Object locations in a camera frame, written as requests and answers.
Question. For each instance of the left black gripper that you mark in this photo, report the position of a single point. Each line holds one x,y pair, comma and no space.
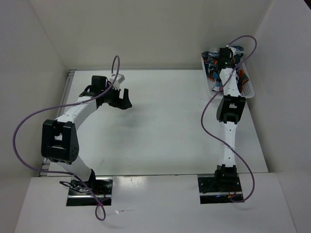
124,103

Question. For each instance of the colourful patterned shorts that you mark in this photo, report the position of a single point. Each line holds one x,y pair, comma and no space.
214,61

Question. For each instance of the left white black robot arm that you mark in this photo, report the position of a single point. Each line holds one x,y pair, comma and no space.
59,137

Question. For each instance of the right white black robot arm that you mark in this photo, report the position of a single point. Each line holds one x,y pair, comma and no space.
229,113

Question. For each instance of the white perforated plastic basket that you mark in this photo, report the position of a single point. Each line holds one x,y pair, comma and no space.
247,92

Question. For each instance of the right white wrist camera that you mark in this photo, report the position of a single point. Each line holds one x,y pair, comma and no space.
233,49

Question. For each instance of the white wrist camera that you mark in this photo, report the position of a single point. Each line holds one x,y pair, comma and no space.
233,49
117,80

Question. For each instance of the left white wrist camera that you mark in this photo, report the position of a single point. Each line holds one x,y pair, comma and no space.
117,80

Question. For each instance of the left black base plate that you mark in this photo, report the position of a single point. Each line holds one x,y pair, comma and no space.
79,195

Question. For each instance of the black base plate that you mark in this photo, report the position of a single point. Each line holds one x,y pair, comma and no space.
211,193
79,195

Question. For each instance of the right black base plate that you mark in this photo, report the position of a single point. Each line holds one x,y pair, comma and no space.
211,193

